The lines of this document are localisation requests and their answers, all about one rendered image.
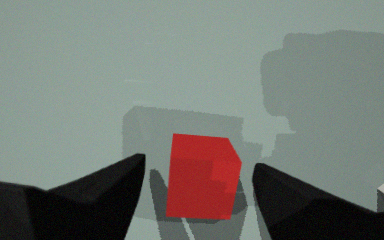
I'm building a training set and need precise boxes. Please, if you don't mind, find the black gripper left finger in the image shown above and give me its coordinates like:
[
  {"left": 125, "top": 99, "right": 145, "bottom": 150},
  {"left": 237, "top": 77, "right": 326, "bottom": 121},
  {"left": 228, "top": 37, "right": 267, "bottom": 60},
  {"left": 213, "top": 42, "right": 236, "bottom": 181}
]
[{"left": 0, "top": 154, "right": 146, "bottom": 240}]

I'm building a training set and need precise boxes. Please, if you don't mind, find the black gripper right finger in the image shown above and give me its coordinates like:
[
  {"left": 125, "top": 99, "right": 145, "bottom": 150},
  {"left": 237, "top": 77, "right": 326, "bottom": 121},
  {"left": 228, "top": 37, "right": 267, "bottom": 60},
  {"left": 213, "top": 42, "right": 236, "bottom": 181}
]
[{"left": 252, "top": 163, "right": 384, "bottom": 240}]

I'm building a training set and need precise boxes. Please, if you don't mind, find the red block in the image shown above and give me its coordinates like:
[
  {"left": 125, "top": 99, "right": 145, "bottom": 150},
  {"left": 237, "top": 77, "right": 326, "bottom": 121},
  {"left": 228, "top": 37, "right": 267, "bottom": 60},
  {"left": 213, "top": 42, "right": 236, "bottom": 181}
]
[{"left": 166, "top": 133, "right": 242, "bottom": 219}]

